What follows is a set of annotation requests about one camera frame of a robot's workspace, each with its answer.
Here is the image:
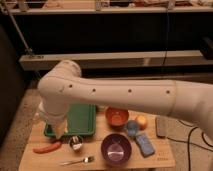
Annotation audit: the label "red bowl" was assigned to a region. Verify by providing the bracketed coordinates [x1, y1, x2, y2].
[105, 107, 129, 128]

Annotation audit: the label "green plastic tray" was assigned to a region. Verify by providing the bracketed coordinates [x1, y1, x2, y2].
[43, 104, 97, 138]

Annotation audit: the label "wooden shelf rack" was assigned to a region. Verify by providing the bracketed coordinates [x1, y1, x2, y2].
[0, 0, 213, 84]

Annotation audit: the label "black cables on floor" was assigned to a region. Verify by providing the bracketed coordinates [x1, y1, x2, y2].
[166, 119, 213, 171]

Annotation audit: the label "small metal cup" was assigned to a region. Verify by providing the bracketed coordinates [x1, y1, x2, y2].
[69, 135, 83, 151]

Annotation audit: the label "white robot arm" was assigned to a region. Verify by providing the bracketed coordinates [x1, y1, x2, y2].
[38, 60, 213, 140]

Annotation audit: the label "silver fork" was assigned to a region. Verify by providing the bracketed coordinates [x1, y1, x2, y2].
[59, 156, 94, 166]

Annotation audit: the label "blue sponge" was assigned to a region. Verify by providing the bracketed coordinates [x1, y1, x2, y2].
[135, 134, 155, 157]

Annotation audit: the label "yellow red apple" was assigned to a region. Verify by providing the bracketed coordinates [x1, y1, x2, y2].
[135, 115, 148, 130]

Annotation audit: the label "grey rectangular block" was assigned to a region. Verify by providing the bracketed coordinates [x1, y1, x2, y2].
[155, 116, 166, 138]

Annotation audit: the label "purple bowl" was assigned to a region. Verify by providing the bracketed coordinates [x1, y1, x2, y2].
[101, 133, 132, 166]

